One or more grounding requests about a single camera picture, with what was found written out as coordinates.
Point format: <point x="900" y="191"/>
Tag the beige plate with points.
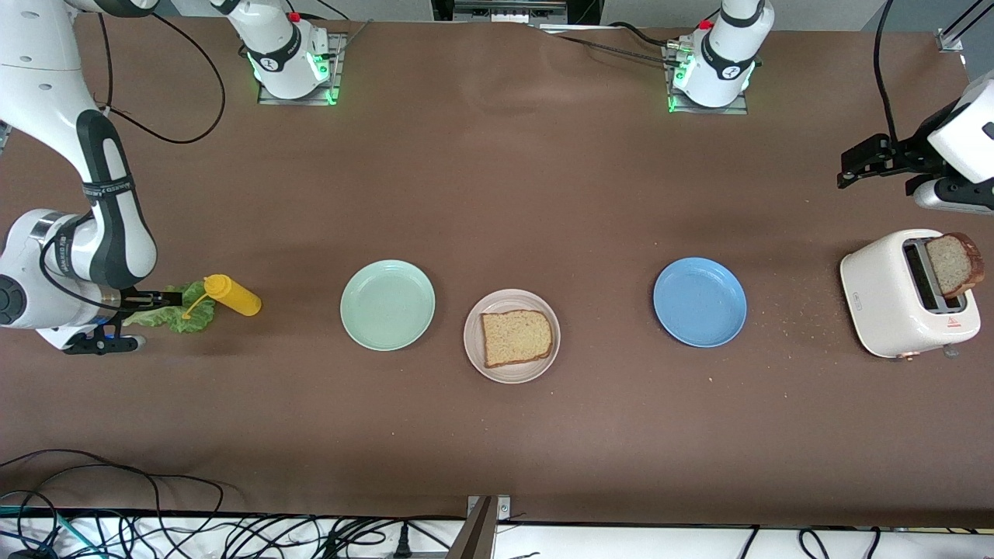
<point x="512" y="374"/>

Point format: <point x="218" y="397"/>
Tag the brown table cover sheet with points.
<point x="497" y="194"/>

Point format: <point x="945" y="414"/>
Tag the brown bread slice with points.
<point x="516" y="338"/>
<point x="954" y="264"/>

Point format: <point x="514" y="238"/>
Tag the grey metal table bracket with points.
<point x="477" y="536"/>

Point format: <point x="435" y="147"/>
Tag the green lettuce leaf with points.
<point x="186" y="320"/>

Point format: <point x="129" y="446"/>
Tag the mint green plate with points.
<point x="387" y="305"/>

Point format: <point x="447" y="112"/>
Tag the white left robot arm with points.
<point x="726" y="46"/>

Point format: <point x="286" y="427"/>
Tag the dark equipment rack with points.
<point x="509" y="9"/>

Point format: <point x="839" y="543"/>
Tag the black power plug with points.
<point x="402" y="543"/>

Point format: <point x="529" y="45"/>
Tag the blue plate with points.
<point x="700" y="302"/>

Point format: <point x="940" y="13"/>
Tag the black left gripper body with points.
<point x="913" y="153"/>

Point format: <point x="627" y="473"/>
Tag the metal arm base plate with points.
<point x="742" y="105"/>
<point x="338" y="74"/>

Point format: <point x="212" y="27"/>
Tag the white toaster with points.
<point x="881" y="299"/>

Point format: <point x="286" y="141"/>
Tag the yellow squeeze bottle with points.
<point x="237" y="297"/>

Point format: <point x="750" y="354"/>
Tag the aluminium profile bar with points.
<point x="949" y="39"/>

